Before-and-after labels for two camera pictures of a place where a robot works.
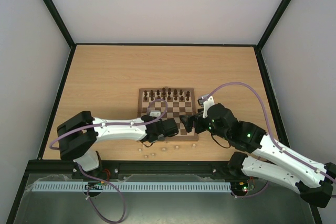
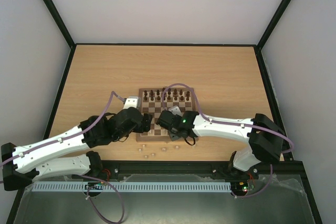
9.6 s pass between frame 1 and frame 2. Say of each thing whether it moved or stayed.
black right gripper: moved
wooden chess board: stayed
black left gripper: moved
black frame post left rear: stayed
